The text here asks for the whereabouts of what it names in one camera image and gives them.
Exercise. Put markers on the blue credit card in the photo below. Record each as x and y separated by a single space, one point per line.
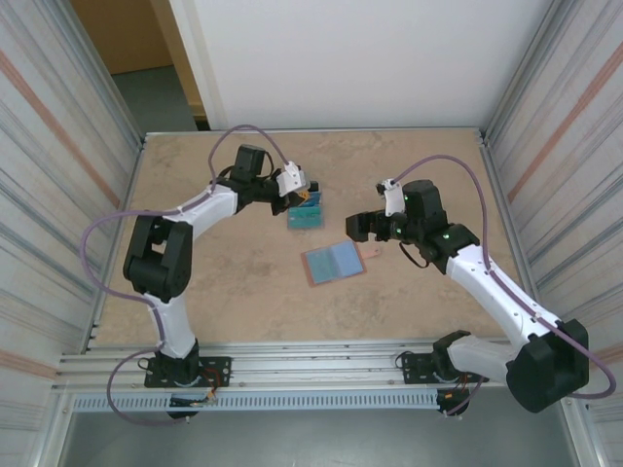
314 199

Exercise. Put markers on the blue green box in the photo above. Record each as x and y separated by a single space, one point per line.
306 216

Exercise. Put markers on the pink card wallet blue sleeves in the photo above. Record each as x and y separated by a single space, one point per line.
345 258

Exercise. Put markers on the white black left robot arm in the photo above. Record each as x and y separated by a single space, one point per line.
209 206

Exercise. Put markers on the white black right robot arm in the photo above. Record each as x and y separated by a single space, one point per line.
491 287

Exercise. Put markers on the teal credit card with lines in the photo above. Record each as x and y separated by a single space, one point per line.
306 213

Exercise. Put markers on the plain teal credit card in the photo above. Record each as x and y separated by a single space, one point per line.
305 223

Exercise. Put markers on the brown wooden door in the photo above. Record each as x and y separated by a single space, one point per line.
121 34

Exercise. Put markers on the aluminium mounting rail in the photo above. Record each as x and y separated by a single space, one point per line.
316 362

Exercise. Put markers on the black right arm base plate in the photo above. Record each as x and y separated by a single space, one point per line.
411 362

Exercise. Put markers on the tan door frame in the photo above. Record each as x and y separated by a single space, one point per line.
181 63

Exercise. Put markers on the translucent right enclosure panel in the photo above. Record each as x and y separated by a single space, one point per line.
574 170

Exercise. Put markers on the translucent enclosure panel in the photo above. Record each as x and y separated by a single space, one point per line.
48 170
574 170

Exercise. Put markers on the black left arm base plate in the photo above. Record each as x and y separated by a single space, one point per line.
221 364

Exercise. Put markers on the translucent left enclosure panel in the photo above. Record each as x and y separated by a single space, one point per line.
48 170

